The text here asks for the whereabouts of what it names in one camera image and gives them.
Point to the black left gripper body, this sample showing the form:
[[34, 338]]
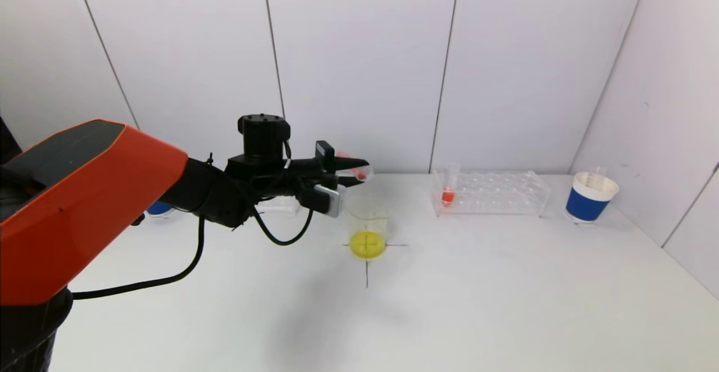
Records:
[[325, 161]]

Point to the clear acrylic test tube rack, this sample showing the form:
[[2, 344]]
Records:
[[494, 193], [278, 206]]

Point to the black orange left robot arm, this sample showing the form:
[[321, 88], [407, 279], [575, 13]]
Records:
[[90, 192]]

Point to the plastic wrapped black robot torso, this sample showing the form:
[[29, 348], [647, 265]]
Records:
[[28, 332]]

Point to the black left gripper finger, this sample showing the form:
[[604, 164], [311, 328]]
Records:
[[349, 181], [351, 163]]

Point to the blue white paper cup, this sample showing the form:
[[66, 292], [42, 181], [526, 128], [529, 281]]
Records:
[[160, 209], [585, 206]]

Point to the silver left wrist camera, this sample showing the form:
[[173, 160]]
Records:
[[331, 200]]

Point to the clear glass beaker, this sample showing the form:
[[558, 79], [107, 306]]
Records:
[[368, 244]]

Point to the yellow pigment test tube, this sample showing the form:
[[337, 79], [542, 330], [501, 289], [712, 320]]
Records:
[[599, 173]]

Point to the red pigment test tube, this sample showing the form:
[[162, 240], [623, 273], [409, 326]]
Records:
[[447, 196], [361, 175]]

